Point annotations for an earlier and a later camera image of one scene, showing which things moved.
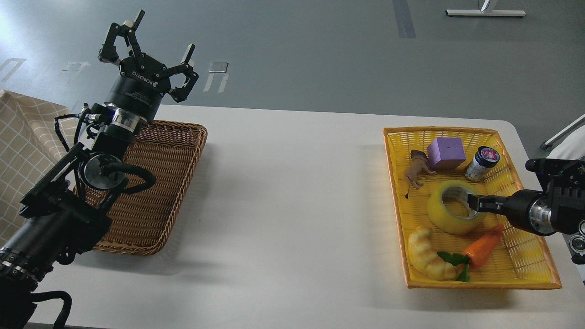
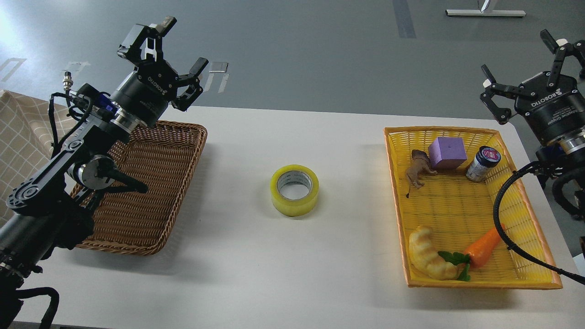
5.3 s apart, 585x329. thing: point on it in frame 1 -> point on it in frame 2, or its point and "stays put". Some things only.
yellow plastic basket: (444, 244) stays put
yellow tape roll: (444, 220) -> (295, 190)
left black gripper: (139, 91) -> (146, 93)
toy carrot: (476, 253) stays put
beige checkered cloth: (29, 147) stays put
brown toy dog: (420, 165) stays put
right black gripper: (530, 209) -> (555, 113)
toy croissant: (423, 260) stays put
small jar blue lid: (485, 157) stays put
